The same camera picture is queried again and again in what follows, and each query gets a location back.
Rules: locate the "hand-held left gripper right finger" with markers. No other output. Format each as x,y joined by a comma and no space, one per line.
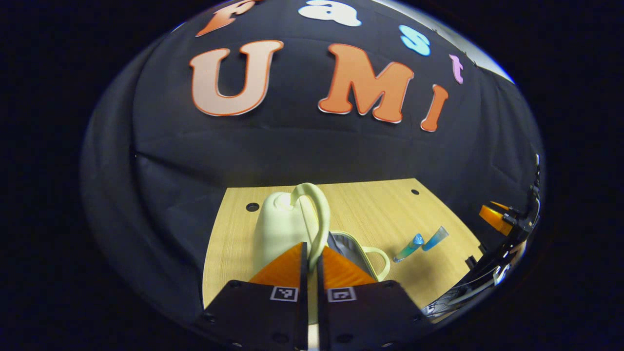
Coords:
321,312

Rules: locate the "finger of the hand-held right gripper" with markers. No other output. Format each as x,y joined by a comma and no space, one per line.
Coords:
492,217

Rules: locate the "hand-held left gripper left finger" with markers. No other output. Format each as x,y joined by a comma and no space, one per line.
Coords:
304,302

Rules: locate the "blue skin care tube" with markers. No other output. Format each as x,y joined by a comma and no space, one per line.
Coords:
435,239

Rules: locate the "pale yellow suitcase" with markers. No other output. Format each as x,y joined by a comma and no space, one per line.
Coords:
278,234

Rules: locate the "blue skin care bottle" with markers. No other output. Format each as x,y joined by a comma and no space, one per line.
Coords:
408,247

